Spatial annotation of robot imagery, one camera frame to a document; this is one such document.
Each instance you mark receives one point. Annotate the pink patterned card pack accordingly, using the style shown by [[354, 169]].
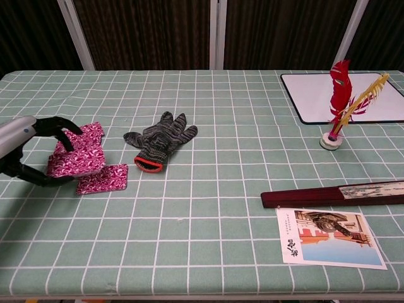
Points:
[[107, 181], [85, 154]]

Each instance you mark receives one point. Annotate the dark red folded fan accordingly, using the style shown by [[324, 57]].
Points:
[[303, 195]]

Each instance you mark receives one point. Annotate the grey striped knit glove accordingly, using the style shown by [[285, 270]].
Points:
[[161, 139]]

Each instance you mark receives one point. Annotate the red yellow feather shuttlecock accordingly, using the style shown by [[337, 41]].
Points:
[[341, 91]]

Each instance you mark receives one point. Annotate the white double screen frame post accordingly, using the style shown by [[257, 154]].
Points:
[[218, 34]]

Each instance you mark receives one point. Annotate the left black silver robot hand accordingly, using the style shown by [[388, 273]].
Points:
[[12, 139]]

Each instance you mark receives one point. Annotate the illustrated postcard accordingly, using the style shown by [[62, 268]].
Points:
[[331, 240]]

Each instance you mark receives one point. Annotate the white board with black rim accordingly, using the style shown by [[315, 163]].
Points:
[[312, 98]]

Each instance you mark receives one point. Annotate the green white checked tablecloth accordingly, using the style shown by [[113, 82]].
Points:
[[205, 221]]

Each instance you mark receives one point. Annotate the dark brown screen panel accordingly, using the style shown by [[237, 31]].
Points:
[[148, 34], [385, 34], [284, 34], [31, 34]]

